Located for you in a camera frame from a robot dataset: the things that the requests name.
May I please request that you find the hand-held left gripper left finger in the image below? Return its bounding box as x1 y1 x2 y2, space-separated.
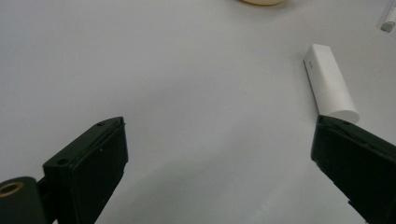
42 117 129 224

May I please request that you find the cream cup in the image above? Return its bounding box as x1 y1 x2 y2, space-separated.
237 0 286 7

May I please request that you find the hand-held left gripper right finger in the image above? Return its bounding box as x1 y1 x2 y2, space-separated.
310 115 396 224

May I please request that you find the white grey-tipped pen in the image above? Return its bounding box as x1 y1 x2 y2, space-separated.
377 0 396 33

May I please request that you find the white tube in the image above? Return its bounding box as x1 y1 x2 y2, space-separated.
303 43 361 125

